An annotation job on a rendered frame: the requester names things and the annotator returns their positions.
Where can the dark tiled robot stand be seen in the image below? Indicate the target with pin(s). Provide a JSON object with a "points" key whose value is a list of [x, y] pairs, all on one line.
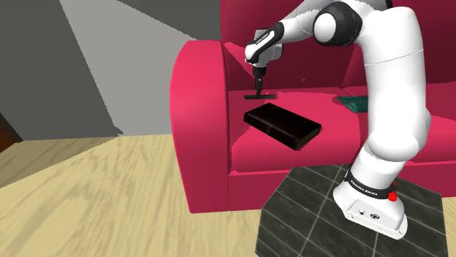
{"points": [[306, 220]]}

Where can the dark brown book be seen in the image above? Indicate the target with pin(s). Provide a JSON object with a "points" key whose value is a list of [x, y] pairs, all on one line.
{"points": [[281, 125]]}

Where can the red sofa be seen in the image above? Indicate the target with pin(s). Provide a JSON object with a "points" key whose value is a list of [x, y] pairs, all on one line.
{"points": [[199, 106]]}

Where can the thin black stick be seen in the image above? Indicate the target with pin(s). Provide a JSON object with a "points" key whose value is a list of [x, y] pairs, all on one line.
{"points": [[269, 96]]}

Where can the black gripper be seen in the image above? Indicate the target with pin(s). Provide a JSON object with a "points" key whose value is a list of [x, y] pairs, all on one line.
{"points": [[259, 70]]}

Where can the teal flat book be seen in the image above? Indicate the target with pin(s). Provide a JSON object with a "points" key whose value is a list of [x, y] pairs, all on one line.
{"points": [[354, 103]]}

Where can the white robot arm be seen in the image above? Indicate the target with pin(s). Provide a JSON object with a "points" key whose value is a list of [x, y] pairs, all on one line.
{"points": [[392, 89]]}

